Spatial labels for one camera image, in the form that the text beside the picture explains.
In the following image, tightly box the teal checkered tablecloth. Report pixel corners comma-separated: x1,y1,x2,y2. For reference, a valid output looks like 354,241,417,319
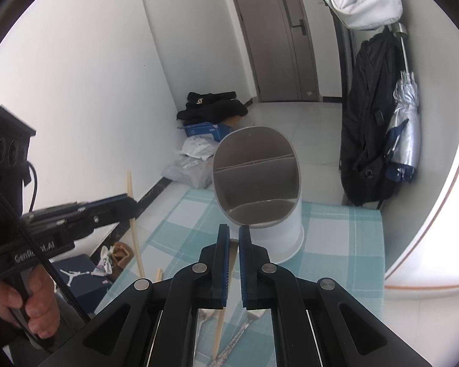
95,189,385,367

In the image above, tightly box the blue cardboard box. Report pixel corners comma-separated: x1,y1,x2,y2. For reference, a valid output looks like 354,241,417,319
183,121,230,143

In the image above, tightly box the grey door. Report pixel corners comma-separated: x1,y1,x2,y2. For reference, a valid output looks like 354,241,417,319
224,0,323,103

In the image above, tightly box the black clothes pile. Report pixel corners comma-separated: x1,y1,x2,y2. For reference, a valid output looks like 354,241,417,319
176,91,249,126

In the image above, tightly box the brown slipper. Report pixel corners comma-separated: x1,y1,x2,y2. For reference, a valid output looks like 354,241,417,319
110,241,133,271

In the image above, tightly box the navy shoe box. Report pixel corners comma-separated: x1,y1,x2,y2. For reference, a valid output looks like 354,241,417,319
49,254,114,313

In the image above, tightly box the person's left hand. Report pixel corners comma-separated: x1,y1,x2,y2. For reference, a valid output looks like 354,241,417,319
0,265,61,339

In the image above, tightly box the clear plastic bag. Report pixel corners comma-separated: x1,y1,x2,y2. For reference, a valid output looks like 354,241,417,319
161,156,215,190

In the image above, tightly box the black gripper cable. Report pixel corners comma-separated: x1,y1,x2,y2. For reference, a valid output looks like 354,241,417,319
0,160,90,324

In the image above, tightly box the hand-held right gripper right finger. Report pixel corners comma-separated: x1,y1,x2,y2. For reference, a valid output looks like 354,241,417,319
239,224,434,367

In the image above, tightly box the silver folded umbrella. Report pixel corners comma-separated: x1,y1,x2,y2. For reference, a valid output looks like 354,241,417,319
383,22,422,183

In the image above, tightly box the crumpled white paper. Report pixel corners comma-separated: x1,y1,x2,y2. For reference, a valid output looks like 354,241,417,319
93,246,116,276

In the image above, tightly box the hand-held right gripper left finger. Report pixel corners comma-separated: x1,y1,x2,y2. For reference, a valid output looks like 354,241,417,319
38,224,230,367

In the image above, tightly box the white plastic bag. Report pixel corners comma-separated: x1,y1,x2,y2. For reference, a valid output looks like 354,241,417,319
178,135,220,161

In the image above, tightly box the black hanging jacket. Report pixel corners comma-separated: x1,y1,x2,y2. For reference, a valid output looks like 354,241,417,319
338,32,407,208

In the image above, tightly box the white utensil holder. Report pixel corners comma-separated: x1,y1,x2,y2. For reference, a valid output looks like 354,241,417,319
212,125,305,265

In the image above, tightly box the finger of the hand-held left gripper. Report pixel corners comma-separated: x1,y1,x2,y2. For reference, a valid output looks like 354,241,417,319
72,197,139,235
74,194,130,210

